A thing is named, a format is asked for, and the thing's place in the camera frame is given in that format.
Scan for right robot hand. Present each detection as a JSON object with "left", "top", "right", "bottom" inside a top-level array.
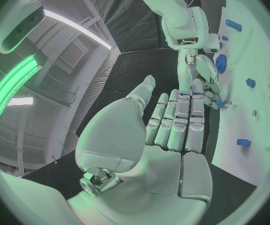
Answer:
[{"left": 178, "top": 48, "right": 228, "bottom": 111}]

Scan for white task board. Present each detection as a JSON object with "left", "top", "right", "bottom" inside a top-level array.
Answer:
[{"left": 211, "top": 0, "right": 270, "bottom": 188}]

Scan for white robot head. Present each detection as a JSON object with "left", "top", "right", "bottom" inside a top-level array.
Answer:
[{"left": 0, "top": 0, "right": 46, "bottom": 55}]

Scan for blue gear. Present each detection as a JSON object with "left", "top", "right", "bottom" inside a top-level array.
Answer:
[{"left": 215, "top": 53, "right": 228, "bottom": 74}]

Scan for short blue cylinder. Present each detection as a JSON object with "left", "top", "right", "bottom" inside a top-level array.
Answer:
[{"left": 225, "top": 18, "right": 243, "bottom": 32}]

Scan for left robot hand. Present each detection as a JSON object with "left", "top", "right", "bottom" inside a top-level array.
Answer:
[{"left": 66, "top": 74, "right": 214, "bottom": 225}]

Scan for blue plug block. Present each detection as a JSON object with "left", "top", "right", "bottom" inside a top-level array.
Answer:
[{"left": 236, "top": 138, "right": 252, "bottom": 147}]

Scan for glowing light bar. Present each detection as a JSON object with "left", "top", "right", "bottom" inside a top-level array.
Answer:
[{"left": 0, "top": 53, "right": 44, "bottom": 118}]

